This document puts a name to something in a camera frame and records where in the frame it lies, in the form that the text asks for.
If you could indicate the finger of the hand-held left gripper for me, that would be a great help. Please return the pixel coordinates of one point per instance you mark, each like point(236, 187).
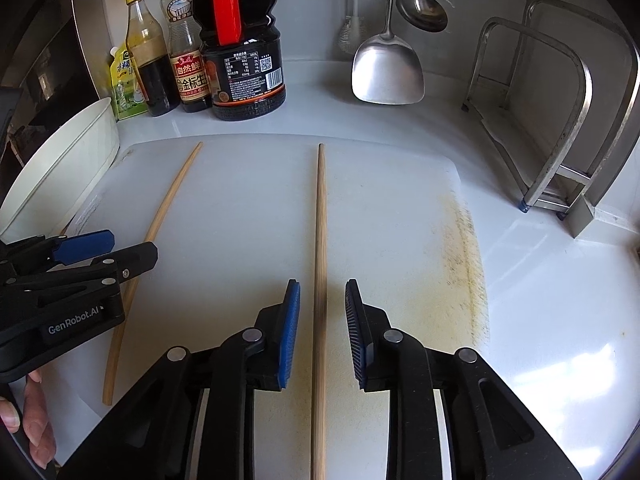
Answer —
point(85, 246)
point(130, 260)

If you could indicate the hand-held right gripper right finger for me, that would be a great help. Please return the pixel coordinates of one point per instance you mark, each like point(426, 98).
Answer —
point(356, 335)

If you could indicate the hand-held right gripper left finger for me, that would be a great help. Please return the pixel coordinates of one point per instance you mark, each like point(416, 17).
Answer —
point(290, 330)

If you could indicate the tan wooden chopstick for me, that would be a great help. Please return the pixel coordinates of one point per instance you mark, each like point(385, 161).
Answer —
point(167, 200)
point(320, 240)

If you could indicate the round white plastic basin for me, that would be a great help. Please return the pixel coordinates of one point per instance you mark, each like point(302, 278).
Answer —
point(60, 170)

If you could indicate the person's left hand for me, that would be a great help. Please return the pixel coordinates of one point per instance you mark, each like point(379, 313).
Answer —
point(40, 425)

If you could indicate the white plastic cutting board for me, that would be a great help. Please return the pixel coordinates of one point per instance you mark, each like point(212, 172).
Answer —
point(390, 240)

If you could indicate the yellow seasoning pouch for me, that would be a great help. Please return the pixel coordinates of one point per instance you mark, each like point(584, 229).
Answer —
point(125, 95)

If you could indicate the dark vinegar bottle yellow cap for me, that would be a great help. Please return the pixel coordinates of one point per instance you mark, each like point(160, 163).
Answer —
point(152, 80)

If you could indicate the clear bottle brown label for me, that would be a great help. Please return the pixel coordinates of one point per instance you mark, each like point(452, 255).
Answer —
point(192, 85)

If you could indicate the black range hood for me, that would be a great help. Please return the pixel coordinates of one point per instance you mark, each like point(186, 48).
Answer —
point(45, 60)

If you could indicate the metal spatula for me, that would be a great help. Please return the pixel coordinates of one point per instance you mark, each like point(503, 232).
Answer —
point(387, 70)

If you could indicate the white bottle brush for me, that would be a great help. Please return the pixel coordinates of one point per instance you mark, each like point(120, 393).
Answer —
point(351, 35)

